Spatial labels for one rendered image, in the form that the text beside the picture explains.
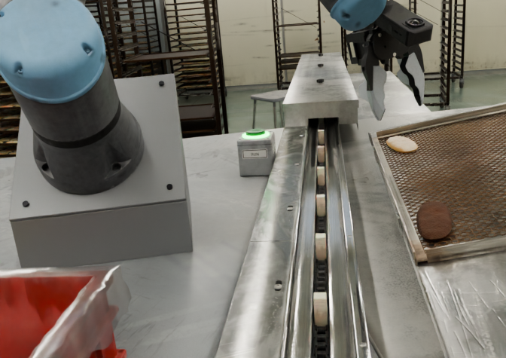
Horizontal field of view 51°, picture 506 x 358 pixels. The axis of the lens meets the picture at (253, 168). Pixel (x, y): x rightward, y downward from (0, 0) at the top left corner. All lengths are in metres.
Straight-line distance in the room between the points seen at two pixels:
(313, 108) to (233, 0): 6.67
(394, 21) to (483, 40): 7.28
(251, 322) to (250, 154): 0.58
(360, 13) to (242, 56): 7.18
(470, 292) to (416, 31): 0.44
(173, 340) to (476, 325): 0.30
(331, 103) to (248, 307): 0.80
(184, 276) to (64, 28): 0.33
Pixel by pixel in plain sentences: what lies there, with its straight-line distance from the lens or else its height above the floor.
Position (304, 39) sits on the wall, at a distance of 7.81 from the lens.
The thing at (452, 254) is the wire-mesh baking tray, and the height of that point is 0.90.
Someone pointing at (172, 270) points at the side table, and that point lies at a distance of 0.72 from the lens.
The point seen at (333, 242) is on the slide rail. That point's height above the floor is 0.85.
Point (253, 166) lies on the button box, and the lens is 1.05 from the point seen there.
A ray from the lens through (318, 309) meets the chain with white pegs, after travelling 0.53.
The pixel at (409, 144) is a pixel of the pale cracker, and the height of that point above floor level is 0.91.
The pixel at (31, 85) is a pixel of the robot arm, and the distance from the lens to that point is 0.62.
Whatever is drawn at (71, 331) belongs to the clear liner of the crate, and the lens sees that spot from 0.44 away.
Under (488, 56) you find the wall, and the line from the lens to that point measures 8.16.
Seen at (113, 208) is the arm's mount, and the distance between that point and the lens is 0.74.
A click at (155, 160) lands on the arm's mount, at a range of 0.77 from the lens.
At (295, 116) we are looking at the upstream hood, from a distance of 1.27.
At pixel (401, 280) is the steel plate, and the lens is 0.66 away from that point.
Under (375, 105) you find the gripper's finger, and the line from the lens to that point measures 0.90.
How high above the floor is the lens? 1.14
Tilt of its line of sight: 17 degrees down
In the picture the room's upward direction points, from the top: 5 degrees counter-clockwise
